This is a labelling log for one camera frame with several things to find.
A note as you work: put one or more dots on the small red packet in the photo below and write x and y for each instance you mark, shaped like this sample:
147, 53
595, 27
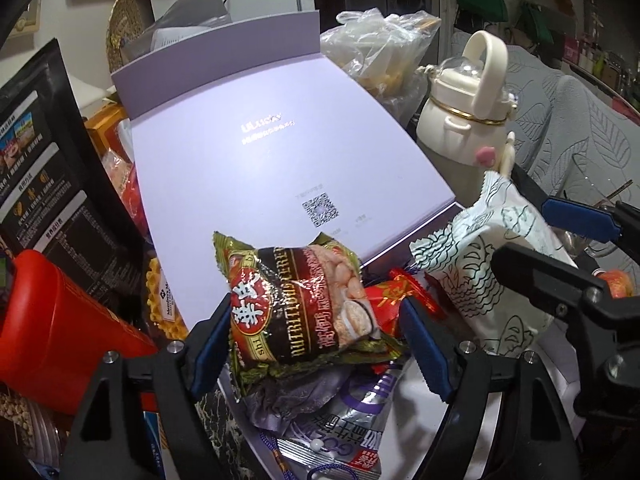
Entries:
387, 295

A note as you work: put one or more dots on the brown red snack packet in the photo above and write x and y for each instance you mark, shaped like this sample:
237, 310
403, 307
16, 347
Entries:
300, 300

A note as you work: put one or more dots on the blue white carton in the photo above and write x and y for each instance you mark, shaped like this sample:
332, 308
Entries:
152, 440

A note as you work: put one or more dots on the red plastic packet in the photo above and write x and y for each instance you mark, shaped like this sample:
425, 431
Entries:
122, 190

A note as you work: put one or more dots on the red bottle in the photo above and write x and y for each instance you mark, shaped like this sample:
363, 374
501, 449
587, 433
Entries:
65, 320

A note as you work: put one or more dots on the lavender gift box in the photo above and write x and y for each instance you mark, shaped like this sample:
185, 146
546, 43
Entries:
250, 135

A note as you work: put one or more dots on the beige wall panel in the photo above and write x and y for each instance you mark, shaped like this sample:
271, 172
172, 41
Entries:
27, 20

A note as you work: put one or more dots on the glass mug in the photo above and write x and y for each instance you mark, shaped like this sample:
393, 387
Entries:
575, 247

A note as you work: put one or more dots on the yellow waffle snack bag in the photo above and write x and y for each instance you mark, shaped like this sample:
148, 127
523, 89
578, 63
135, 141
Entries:
165, 300

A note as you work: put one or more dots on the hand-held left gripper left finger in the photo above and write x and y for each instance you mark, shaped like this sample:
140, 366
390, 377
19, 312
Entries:
210, 355

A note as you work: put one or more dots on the orange cardboard box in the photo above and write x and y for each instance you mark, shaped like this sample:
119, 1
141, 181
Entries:
105, 130

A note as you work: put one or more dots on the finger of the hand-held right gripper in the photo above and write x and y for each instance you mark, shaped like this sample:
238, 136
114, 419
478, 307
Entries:
545, 277
580, 217

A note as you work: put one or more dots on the purple silver snack packet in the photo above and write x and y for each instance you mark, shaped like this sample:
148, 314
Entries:
350, 420

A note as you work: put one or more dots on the row of bottles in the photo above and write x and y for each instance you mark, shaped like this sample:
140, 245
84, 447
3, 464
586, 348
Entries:
605, 55

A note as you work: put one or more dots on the woven straw mat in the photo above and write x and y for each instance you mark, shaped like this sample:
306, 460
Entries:
130, 15

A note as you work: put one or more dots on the white green patterned packet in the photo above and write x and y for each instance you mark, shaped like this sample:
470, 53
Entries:
480, 270

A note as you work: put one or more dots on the clear plastic food bag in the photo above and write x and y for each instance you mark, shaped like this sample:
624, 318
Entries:
380, 40

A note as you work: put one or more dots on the black food pouch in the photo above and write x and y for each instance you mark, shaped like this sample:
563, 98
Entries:
60, 185

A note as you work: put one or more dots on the silver-lid jar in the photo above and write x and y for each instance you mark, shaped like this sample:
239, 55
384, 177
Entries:
25, 430

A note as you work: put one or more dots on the cream kettle-shaped bottle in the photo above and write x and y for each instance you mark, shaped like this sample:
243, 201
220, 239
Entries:
450, 125

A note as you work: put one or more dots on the grey plastic bag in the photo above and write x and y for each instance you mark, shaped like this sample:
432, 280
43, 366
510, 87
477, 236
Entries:
195, 5

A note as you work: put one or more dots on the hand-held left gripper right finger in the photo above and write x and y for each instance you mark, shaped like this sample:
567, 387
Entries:
425, 345

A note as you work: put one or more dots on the red apple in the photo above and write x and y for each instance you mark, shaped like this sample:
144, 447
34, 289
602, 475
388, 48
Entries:
620, 282

